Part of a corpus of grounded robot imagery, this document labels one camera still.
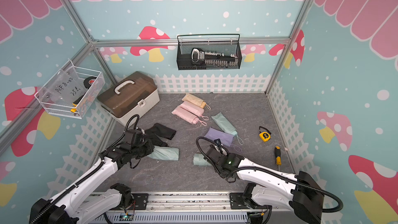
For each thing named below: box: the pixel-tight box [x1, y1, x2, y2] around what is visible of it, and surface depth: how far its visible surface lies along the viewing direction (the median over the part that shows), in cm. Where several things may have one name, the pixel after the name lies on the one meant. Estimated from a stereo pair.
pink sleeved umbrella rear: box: [178, 100, 210, 121], surface depth 111 cm
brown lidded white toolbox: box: [96, 71, 161, 128], surface depth 97 cm
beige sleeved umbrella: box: [181, 93, 211, 110], surface depth 113 cm
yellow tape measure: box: [258, 126, 272, 143], surface depth 97 cm
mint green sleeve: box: [146, 145, 180, 161], surface depth 87 cm
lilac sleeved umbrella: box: [204, 127, 235, 148], surface depth 97 cm
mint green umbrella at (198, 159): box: [192, 152, 212, 166], surface depth 86 cm
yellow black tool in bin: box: [69, 92, 87, 113], surface depth 66 cm
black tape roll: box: [83, 76, 97, 90], surface depth 81 cm
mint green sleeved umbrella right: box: [210, 111, 238, 137], surface depth 101 cm
